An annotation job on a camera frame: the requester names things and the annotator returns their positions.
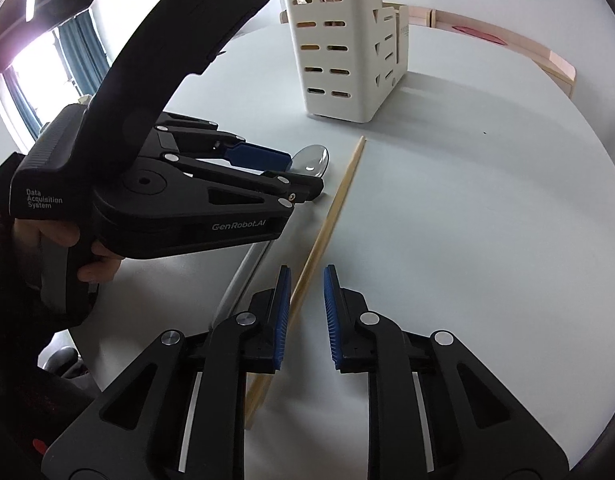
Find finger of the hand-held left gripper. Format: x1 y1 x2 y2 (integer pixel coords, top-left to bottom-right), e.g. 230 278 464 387
154 112 294 174
160 152 325 209

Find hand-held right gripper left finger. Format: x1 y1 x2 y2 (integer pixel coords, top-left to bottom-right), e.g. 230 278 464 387
41 265 293 480

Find silver metal spoon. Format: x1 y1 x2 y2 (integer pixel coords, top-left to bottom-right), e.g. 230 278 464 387
211 144 331 328

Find black office chair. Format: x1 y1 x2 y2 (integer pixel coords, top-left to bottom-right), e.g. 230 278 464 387
37 346 90 380

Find person's left hand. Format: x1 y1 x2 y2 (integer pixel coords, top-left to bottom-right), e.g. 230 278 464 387
12 217 124 284

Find cream slotted utensil holder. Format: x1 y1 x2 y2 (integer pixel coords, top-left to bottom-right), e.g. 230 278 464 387
274 0 411 124

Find light bamboo chopstick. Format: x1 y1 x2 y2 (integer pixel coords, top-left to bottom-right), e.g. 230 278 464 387
244 135 368 425

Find red flat object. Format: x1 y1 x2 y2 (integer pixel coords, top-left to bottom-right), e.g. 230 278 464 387
450 24 508 47

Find person's legs black pants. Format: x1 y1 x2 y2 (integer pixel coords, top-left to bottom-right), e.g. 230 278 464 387
0 310 97 480

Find teal window curtain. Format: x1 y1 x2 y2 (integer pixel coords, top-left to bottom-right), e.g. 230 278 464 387
4 67 43 138
57 12 111 107

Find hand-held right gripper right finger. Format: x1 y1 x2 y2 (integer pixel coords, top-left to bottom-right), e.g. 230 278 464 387
323 264 571 480

